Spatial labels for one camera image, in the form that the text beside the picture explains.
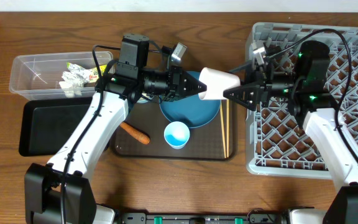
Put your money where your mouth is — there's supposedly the light blue small cup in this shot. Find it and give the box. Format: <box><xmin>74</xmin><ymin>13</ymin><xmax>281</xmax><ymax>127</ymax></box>
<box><xmin>163</xmin><ymin>121</ymin><xmax>190</xmax><ymax>149</ymax></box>

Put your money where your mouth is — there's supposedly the black waste tray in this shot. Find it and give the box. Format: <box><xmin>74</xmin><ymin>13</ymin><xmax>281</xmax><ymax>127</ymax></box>
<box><xmin>19</xmin><ymin>97</ymin><xmax>92</xmax><ymax>157</ymax></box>

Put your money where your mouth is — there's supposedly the brown serving tray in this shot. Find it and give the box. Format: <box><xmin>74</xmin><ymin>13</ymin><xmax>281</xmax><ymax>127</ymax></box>
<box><xmin>110</xmin><ymin>101</ymin><xmax>237</xmax><ymax>161</ymax></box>

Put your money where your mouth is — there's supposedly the yellow snack wrapper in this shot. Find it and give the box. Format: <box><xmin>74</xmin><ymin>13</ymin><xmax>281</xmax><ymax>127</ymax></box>
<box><xmin>67</xmin><ymin>62</ymin><xmax>106</xmax><ymax>83</ymax></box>

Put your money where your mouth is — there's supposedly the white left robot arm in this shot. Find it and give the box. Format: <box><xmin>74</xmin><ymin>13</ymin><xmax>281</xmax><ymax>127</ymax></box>
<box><xmin>24</xmin><ymin>34</ymin><xmax>207</xmax><ymax>223</ymax></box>

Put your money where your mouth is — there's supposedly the white tissue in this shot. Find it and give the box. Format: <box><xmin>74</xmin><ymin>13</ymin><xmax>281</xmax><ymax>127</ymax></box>
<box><xmin>59</xmin><ymin>72</ymin><xmax>85</xmax><ymax>98</ymax></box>

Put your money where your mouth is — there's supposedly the pink paper cup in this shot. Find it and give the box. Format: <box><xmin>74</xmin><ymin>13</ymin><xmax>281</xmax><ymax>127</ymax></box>
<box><xmin>198</xmin><ymin>67</ymin><xmax>241</xmax><ymax>100</ymax></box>

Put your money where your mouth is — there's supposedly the light blue rice bowl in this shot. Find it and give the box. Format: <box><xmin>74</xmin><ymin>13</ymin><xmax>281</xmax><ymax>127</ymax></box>
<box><xmin>137</xmin><ymin>95</ymin><xmax>153</xmax><ymax>103</ymax></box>

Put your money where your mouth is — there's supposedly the grey dishwasher rack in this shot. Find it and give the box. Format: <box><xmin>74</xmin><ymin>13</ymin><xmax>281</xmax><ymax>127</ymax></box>
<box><xmin>246</xmin><ymin>22</ymin><xmax>358</xmax><ymax>179</ymax></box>

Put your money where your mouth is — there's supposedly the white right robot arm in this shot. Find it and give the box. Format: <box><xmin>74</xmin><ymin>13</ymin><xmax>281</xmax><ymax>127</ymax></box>
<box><xmin>223</xmin><ymin>34</ymin><xmax>358</xmax><ymax>223</ymax></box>

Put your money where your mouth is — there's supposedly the orange carrot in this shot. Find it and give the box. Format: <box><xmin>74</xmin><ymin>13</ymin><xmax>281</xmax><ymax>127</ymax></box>
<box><xmin>120</xmin><ymin>122</ymin><xmax>150</xmax><ymax>145</ymax></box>

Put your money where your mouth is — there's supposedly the left wooden chopstick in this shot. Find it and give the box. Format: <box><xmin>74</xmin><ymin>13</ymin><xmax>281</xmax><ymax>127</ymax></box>
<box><xmin>219</xmin><ymin>101</ymin><xmax>227</xmax><ymax>159</ymax></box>

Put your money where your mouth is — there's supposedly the dark blue plate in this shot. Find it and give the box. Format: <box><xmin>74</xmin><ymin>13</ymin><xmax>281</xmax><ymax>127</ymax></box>
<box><xmin>159</xmin><ymin>70</ymin><xmax>221</xmax><ymax>129</ymax></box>

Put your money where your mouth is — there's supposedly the clear plastic waste bin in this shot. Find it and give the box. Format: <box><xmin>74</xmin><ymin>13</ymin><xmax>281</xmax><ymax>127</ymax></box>
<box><xmin>9</xmin><ymin>51</ymin><xmax>117</xmax><ymax>101</ymax></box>

